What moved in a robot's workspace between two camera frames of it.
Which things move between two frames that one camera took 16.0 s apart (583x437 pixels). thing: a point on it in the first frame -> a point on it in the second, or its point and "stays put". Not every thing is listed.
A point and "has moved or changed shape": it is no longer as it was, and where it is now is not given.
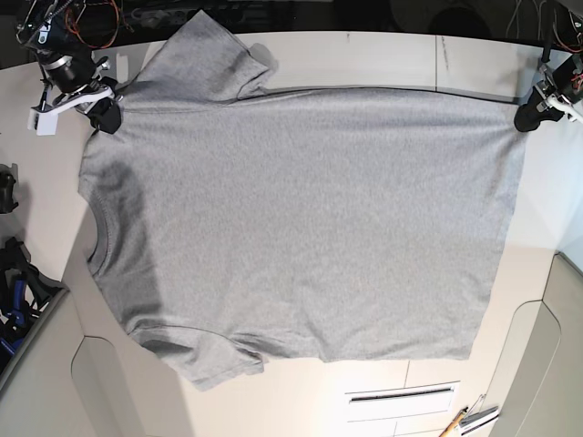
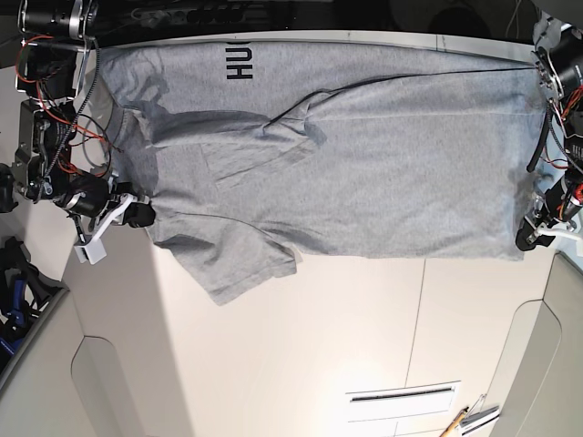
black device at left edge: x=8 y=188 stays put
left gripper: x=105 y=114 -> x=140 y=213
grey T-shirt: x=344 y=226 has moved or changed shape
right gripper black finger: x=528 y=118 -> x=527 y=238
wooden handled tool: x=460 y=414 stays put
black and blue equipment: x=25 y=292 stays put
